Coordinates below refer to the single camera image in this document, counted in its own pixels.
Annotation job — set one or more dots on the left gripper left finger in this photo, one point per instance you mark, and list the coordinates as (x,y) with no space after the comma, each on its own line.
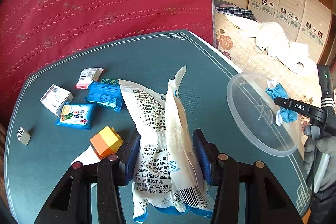
(70,200)

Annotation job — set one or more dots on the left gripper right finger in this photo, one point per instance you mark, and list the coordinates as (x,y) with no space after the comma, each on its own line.
(266,201)

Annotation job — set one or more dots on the blue white soap packet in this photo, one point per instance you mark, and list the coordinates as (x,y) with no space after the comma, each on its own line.
(76,116)

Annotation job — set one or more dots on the white printed plastic bag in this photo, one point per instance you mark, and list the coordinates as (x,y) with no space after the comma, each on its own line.
(167,174)

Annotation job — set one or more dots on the dark blue foil packet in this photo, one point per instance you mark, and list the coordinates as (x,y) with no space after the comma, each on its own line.
(106,95)

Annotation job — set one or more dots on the grey gloved right hand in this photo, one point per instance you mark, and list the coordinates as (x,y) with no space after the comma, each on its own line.
(319,159)

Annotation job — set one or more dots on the white sponge block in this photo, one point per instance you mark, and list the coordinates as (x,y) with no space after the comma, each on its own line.
(89,156)

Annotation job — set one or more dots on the orange yellow toy brick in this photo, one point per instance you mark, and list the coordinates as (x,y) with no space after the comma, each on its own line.
(106,142)

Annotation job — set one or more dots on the clear plastic bowl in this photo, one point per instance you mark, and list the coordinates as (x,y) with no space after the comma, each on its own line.
(250,98)

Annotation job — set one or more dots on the small white cube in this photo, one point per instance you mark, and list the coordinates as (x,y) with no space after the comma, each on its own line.
(23,136)

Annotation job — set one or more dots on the teal table mat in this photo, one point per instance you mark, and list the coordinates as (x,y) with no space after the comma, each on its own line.
(33,170)

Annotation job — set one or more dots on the white crumpled bedding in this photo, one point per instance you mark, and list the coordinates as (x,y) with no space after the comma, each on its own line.
(271,38)

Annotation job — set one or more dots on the white wardrobe doors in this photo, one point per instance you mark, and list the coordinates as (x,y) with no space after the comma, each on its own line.
(303,21)

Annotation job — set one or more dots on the white cardboard box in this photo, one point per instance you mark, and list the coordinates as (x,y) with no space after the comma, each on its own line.
(55,98)

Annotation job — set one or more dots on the floral bed sheet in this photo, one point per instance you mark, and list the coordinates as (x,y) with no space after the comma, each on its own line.
(234,45)

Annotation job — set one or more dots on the red white snack sachet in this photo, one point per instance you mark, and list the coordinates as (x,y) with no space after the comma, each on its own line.
(88,76)

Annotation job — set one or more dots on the green box blue dots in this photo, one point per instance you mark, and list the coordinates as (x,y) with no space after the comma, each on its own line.
(110,82)

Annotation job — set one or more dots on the plaid pillow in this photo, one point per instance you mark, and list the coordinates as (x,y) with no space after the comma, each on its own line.
(231,8)

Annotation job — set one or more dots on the red quilted mattress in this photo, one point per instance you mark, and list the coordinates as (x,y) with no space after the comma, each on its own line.
(36,33)

